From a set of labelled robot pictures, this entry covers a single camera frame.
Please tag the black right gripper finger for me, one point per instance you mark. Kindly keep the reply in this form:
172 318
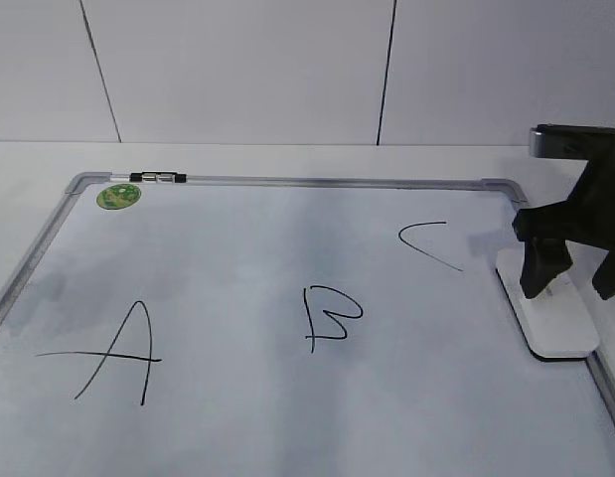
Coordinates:
603 279
545 259

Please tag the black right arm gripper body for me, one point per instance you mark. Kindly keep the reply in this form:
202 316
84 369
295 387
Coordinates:
586 216

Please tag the white board with grey frame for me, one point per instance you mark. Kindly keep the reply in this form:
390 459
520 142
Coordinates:
284 327

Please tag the round green magnet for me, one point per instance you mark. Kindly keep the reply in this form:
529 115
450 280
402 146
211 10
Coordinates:
118 197

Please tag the black and clear board clip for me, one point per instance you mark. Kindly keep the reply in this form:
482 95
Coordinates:
158 177

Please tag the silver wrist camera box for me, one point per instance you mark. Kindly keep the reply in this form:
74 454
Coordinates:
574 142

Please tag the white board eraser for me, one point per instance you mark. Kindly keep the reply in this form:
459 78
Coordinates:
556 324

